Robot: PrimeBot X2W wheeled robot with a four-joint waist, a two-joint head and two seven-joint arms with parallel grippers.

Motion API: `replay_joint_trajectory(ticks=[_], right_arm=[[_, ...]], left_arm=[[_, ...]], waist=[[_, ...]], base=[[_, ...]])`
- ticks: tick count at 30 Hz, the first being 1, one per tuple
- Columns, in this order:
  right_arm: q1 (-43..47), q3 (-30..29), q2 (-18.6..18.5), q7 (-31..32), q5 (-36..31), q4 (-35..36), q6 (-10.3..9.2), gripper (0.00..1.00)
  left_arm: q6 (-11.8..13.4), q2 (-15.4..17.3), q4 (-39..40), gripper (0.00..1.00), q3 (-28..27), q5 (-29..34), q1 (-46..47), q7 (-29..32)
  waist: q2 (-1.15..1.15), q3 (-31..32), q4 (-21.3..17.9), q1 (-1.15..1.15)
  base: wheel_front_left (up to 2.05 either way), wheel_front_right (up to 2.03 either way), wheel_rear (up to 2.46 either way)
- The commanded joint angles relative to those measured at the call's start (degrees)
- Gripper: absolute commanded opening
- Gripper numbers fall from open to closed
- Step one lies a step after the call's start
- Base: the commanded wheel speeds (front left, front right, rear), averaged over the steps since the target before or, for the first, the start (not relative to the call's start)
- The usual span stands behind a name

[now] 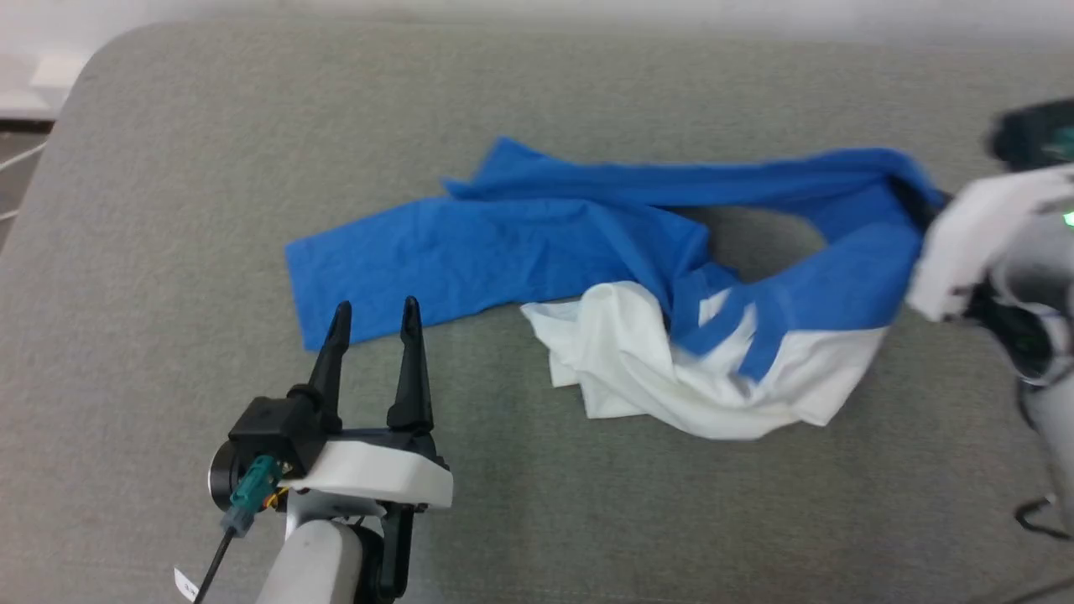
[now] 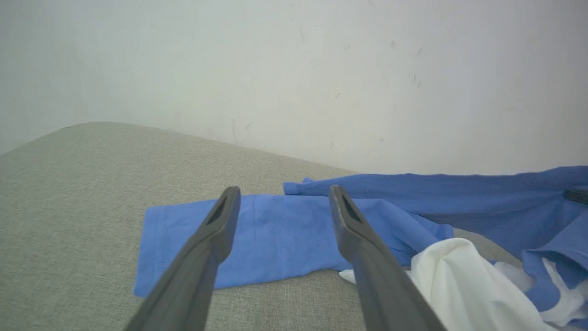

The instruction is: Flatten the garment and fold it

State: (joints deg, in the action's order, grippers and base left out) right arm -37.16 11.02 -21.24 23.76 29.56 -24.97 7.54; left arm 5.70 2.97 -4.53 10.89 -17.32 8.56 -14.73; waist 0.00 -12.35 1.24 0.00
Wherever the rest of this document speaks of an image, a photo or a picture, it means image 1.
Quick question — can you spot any blue and white garment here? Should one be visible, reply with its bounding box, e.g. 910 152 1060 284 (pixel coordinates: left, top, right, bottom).
285 137 953 441

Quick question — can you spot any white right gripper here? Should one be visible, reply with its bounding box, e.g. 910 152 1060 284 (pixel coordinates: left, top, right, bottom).
893 163 1074 323

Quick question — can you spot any thin black cable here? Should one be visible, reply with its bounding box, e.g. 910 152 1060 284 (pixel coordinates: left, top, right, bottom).
191 527 237 604

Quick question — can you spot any green cable connector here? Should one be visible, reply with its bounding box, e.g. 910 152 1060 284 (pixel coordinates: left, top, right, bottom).
222 456 284 539

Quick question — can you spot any grey fabric sofa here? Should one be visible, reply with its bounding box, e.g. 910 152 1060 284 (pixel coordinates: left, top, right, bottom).
0 21 1074 604

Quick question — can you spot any thin white cable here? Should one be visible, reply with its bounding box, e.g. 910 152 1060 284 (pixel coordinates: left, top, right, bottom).
0 141 48 221

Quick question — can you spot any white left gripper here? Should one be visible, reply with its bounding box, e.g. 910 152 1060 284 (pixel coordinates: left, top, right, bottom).
288 295 455 514

